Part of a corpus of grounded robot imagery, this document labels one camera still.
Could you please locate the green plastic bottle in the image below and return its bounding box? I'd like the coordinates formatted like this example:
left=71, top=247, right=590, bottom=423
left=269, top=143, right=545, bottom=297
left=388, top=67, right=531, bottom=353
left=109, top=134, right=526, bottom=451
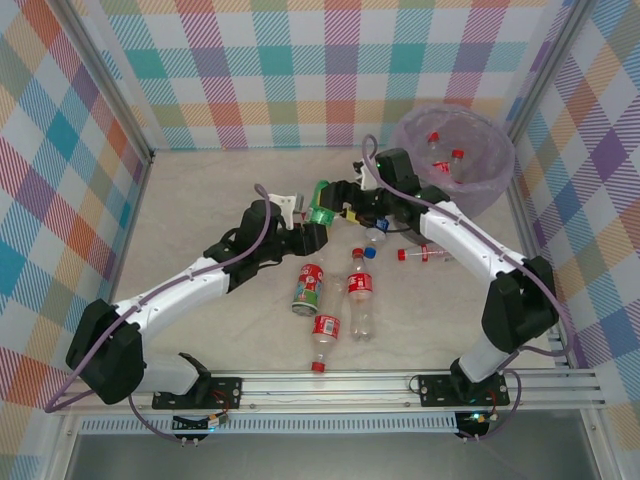
left=305, top=179, right=337, bottom=226

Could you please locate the blue label blue cap bottle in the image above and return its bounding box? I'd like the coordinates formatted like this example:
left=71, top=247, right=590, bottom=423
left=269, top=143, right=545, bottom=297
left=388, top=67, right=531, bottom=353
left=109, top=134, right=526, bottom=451
left=363, top=218, right=394, bottom=261

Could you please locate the red barcode label cola bottle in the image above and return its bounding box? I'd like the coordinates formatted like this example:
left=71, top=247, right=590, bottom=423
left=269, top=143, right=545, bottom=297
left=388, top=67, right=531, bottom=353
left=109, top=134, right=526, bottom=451
left=309, top=274, right=346, bottom=375

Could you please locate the grey bin with plastic liner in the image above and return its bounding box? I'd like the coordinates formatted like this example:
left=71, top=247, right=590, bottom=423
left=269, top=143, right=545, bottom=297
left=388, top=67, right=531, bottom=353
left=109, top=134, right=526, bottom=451
left=389, top=106, right=516, bottom=220

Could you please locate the red and green can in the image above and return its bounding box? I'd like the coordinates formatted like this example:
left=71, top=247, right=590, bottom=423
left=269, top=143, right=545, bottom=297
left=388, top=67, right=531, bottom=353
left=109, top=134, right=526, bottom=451
left=291, top=262, right=327, bottom=318

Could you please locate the slim clear red cap bottle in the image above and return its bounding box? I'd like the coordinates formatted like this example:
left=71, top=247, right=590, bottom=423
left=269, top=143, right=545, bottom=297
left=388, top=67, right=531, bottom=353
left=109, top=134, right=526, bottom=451
left=397, top=245, right=456, bottom=264

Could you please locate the small controller board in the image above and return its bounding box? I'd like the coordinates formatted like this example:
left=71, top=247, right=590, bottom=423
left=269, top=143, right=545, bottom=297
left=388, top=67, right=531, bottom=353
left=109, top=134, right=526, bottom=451
left=453, top=408, right=502, bottom=444
left=172, top=412, right=232, bottom=447

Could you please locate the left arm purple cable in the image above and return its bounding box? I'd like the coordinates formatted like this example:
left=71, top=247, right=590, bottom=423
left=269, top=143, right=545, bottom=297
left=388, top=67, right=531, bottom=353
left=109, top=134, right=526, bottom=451
left=43, top=183, right=274, bottom=414

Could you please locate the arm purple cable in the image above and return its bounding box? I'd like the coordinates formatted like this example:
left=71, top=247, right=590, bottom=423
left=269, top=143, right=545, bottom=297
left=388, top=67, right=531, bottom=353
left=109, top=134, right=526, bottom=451
left=43, top=183, right=274, bottom=414
left=360, top=133, right=576, bottom=359

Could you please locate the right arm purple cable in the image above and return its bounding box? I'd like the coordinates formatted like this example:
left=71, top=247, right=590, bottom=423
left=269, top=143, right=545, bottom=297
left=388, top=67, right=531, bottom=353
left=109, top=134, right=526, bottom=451
left=360, top=133, right=576, bottom=359

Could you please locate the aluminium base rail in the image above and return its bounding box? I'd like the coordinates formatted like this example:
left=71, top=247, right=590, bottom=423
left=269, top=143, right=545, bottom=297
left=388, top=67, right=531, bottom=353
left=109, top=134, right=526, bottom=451
left=52, top=368, right=607, bottom=414

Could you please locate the aluminium frame post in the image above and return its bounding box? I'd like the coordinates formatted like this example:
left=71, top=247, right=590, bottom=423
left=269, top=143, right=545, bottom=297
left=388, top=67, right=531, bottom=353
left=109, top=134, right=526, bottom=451
left=504, top=0, right=599, bottom=144
left=49, top=0, right=155, bottom=164

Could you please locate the white slotted cable duct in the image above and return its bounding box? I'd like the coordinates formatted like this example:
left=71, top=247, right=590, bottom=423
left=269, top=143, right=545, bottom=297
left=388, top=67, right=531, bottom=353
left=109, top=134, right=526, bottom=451
left=79, top=417, right=461, bottom=436

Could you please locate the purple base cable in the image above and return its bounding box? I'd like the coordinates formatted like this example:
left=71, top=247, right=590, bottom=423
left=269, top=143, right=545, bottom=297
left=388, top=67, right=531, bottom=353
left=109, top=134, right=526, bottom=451
left=463, top=370, right=525, bottom=444
left=127, top=393, right=182, bottom=444

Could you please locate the short aluminium side rail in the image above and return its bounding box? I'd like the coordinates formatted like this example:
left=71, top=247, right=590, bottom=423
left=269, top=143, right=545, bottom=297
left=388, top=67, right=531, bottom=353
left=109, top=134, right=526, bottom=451
left=547, top=332, right=574, bottom=372

